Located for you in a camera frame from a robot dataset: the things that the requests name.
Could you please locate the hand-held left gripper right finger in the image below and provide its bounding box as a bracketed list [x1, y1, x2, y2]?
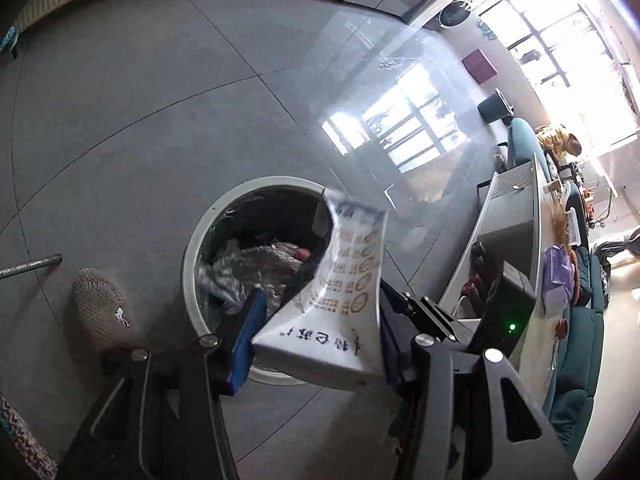
[380, 332, 576, 480]

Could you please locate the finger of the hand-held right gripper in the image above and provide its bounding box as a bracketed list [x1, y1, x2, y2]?
[380, 279, 473, 345]

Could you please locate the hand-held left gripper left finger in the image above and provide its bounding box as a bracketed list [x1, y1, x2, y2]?
[55, 287, 271, 480]

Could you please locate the white round trash bin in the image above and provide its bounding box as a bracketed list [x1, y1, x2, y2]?
[181, 176, 331, 386]

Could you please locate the white printed snack packet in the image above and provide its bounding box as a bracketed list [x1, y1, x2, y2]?
[251, 189, 388, 392]

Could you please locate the white coffee table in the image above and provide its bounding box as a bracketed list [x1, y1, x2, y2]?
[440, 152, 596, 361]

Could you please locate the purple bag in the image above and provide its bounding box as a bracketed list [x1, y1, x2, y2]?
[542, 245, 576, 318]

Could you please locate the silver foil wrapper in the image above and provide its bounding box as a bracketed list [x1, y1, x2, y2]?
[197, 242, 313, 313]

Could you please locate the teal sofa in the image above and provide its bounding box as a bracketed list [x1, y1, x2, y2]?
[507, 117, 611, 446]

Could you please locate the black bin liner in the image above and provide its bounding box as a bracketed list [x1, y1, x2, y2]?
[192, 187, 328, 336]

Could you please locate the grey knitted slipper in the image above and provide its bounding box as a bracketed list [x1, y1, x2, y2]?
[72, 268, 138, 356]

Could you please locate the golden brown cushion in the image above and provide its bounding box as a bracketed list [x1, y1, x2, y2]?
[536, 124, 582, 158]

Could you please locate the small black bin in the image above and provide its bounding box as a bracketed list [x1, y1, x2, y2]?
[477, 89, 515, 125]

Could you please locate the metal pole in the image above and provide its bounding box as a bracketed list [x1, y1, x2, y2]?
[0, 255, 62, 281]

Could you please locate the purple box stool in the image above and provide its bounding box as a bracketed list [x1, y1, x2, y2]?
[462, 49, 498, 85]

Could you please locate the zigzag knitted blanket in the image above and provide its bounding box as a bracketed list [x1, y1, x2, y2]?
[0, 395, 58, 480]

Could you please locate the large balcony window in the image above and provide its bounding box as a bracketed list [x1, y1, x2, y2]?
[475, 0, 640, 146]

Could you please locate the washing machine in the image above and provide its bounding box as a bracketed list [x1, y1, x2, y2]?
[437, 0, 473, 28]

